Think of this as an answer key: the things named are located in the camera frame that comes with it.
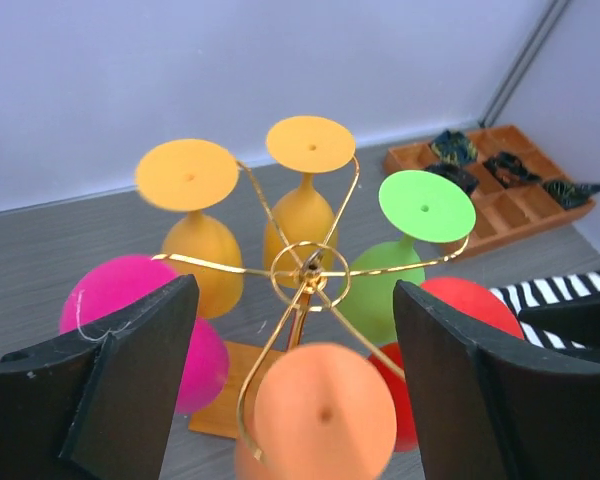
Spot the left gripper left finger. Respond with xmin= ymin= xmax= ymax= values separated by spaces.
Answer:
xmin=0 ymin=275 xmax=199 ymax=479

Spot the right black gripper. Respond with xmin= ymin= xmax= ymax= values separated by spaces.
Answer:
xmin=518 ymin=292 xmax=600 ymax=363

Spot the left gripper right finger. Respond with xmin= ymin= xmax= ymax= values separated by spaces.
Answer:
xmin=393 ymin=282 xmax=600 ymax=479

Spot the red plastic wine glass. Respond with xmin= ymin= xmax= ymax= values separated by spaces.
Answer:
xmin=368 ymin=277 xmax=525 ymax=452

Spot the magenta plastic wine glass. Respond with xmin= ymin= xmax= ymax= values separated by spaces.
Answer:
xmin=58 ymin=255 xmax=229 ymax=414

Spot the orange plastic wine glass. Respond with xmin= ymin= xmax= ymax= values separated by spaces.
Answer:
xmin=234 ymin=343 xmax=397 ymax=479

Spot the green plastic wine glass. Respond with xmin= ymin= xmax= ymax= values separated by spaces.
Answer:
xmin=337 ymin=170 xmax=476 ymax=345

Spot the gold wire wine glass rack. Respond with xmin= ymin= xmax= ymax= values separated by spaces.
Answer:
xmin=152 ymin=162 xmax=469 ymax=463

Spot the yellow wine glass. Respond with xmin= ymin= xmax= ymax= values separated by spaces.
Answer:
xmin=262 ymin=115 xmax=357 ymax=289
xmin=134 ymin=138 xmax=245 ymax=320

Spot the black white striped cloth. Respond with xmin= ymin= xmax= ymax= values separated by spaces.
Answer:
xmin=489 ymin=270 xmax=600 ymax=349

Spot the dark rolled tie right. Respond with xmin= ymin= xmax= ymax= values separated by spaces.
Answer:
xmin=542 ymin=179 xmax=600 ymax=210

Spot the dark rolled tie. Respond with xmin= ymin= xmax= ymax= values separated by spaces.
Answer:
xmin=542 ymin=179 xmax=600 ymax=210
xmin=429 ymin=130 xmax=478 ymax=166
xmin=424 ymin=162 xmax=479 ymax=196
xmin=483 ymin=151 xmax=542 ymax=188

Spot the wooden compartment tray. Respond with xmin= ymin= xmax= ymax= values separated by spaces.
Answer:
xmin=383 ymin=124 xmax=597 ymax=261

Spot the dark rolled tie middle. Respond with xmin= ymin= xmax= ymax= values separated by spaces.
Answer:
xmin=483 ymin=151 xmax=542 ymax=188

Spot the dark rolled tie left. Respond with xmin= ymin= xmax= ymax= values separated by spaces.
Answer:
xmin=424 ymin=162 xmax=479 ymax=196

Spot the dark rolled tie top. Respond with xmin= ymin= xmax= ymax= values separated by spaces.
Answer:
xmin=429 ymin=130 xmax=478 ymax=166

